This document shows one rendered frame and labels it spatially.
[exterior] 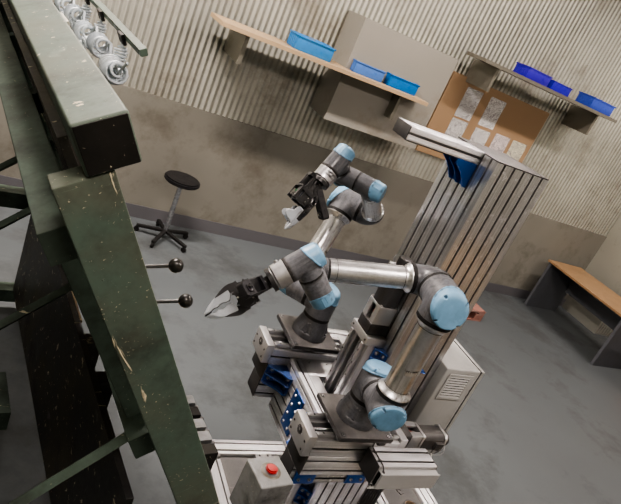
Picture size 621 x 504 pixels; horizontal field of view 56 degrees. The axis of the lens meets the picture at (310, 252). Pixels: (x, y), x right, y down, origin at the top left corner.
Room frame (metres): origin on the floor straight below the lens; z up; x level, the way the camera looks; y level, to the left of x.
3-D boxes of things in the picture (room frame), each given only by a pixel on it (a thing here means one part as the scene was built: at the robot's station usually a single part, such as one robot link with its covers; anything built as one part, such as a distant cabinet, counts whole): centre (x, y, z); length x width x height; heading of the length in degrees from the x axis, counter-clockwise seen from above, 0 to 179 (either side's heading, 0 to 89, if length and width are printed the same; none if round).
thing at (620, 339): (6.75, -3.30, 0.33); 1.24 x 0.63 x 0.65; 31
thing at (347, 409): (1.78, -0.39, 1.09); 0.15 x 0.15 x 0.10
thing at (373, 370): (1.77, -0.39, 1.20); 0.13 x 0.12 x 0.14; 18
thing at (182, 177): (4.57, 1.22, 0.29); 0.49 x 0.47 x 0.59; 125
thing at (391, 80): (5.33, -0.10, 1.92); 0.31 x 0.21 x 0.10; 121
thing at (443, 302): (1.65, -0.43, 1.41); 0.15 x 0.12 x 0.55; 18
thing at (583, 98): (6.57, -2.05, 2.45); 0.34 x 0.24 x 0.11; 121
